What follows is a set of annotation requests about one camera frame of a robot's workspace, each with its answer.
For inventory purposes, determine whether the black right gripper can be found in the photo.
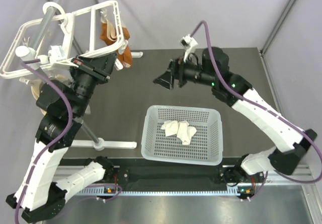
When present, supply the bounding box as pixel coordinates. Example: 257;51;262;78
153;52;216;92

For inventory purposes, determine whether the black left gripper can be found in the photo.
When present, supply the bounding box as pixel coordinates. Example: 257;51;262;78
68;51;118;117

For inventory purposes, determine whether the white clip sock hanger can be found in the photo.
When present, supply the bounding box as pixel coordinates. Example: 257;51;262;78
1;0;128;79

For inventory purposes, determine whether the white sock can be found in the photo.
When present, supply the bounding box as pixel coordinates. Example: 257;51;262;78
161;120;179;136
177;121;197;145

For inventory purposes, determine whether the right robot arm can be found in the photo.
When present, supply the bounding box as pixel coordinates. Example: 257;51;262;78
153;47;317;182

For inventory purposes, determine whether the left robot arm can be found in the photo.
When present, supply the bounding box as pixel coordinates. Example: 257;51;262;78
6;53;117;223

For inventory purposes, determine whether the beige sock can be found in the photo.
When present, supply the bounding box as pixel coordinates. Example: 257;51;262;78
30;74;71;101

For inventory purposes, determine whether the grey metal stand pole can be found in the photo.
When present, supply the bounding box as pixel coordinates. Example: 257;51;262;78
28;7;56;50

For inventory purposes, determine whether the white perforated plastic basket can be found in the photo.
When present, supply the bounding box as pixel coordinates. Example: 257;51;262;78
141;105;223;166

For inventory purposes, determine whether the white stand base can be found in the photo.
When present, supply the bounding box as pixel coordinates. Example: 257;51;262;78
71;138;137;151

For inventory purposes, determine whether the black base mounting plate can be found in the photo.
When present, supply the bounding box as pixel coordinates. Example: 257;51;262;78
57;158;267;191

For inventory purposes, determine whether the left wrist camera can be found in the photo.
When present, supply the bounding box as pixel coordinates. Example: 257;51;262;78
36;45;73;68

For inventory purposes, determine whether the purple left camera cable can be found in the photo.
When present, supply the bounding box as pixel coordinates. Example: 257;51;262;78
14;59;75;223

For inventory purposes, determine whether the aluminium frame profile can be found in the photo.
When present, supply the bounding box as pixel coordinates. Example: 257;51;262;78
259;0;298;57

